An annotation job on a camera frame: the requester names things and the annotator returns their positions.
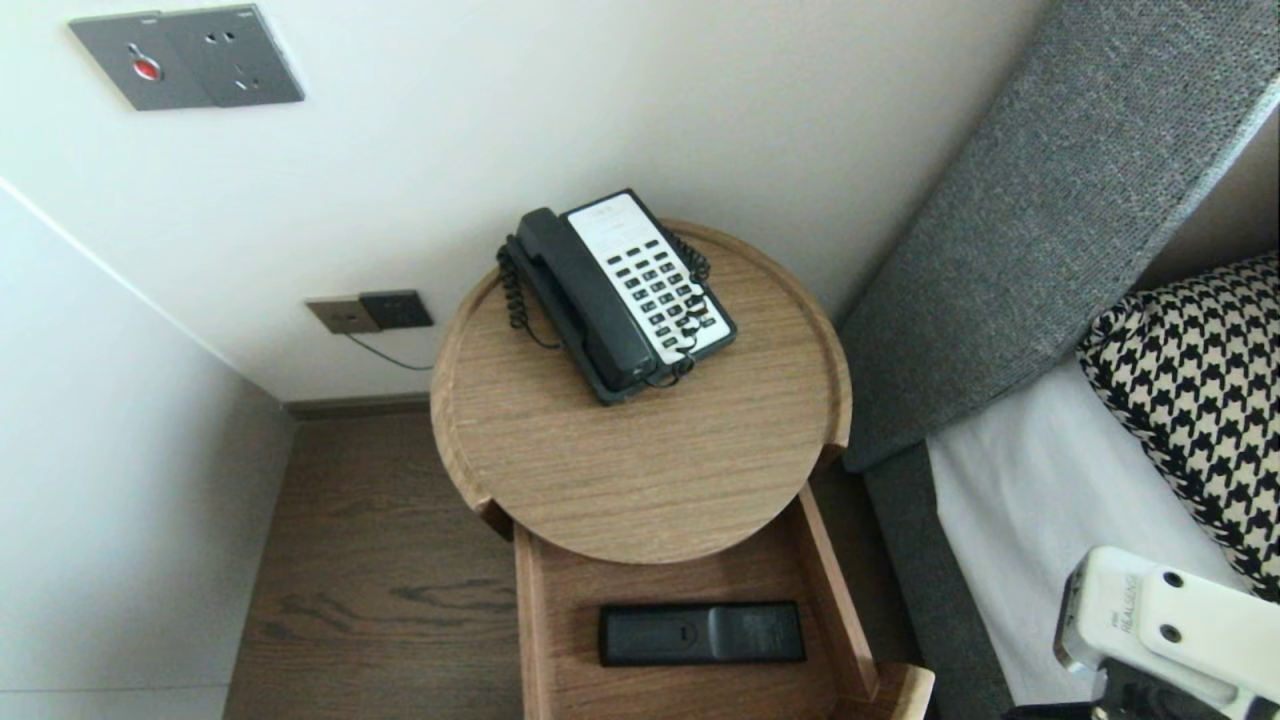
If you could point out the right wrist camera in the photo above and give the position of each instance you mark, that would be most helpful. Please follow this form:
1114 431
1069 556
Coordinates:
1170 625

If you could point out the white bed sheet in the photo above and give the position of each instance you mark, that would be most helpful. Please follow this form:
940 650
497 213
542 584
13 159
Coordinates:
1050 530

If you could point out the grey fabric headboard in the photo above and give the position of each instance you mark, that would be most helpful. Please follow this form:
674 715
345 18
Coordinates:
1050 200

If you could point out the black remote control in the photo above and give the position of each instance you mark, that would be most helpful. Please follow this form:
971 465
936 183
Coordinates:
700 633

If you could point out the black wall socket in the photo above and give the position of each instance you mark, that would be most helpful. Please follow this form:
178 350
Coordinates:
396 308

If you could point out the black telephone handset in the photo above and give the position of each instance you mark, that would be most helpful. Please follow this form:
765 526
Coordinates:
585 300

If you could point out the grey wall switch panel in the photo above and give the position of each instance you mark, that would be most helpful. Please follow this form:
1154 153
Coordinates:
190 57

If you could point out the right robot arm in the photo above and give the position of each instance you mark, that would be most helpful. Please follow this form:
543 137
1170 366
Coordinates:
1150 700

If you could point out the brass wall socket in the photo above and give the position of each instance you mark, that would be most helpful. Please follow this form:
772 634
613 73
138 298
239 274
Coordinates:
342 316

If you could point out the round wooden side table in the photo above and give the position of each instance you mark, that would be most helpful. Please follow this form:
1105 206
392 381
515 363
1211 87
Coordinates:
640 470

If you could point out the houndstooth pillow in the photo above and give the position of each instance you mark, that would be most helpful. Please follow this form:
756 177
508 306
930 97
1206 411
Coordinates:
1200 400

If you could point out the grey bed frame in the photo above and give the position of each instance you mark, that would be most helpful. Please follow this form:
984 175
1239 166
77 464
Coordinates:
935 590

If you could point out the wooden drawer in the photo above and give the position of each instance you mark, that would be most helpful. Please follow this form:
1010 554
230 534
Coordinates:
690 590

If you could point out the black and white telephone base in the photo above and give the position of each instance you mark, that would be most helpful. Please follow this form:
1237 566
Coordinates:
650 275

